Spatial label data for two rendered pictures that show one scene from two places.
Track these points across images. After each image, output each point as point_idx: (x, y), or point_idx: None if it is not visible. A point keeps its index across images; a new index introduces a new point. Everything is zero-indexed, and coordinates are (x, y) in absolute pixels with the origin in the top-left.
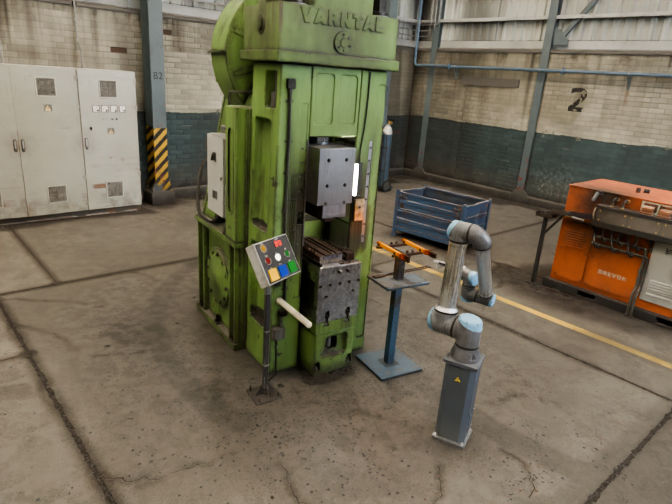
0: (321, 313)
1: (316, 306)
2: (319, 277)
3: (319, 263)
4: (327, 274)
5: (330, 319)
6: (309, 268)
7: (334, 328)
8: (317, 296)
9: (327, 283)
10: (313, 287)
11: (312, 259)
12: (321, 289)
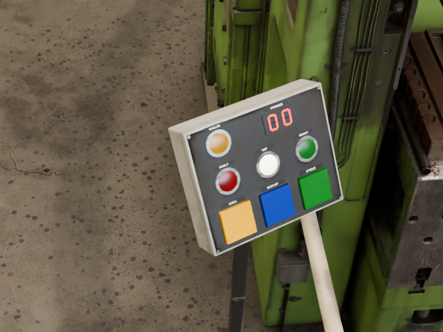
0: (406, 270)
1: (394, 255)
2: (414, 198)
3: (424, 163)
4: (442, 193)
5: (431, 283)
6: (400, 153)
7: (440, 300)
8: (401, 236)
9: (438, 212)
10: (403, 197)
11: (412, 135)
12: (416, 223)
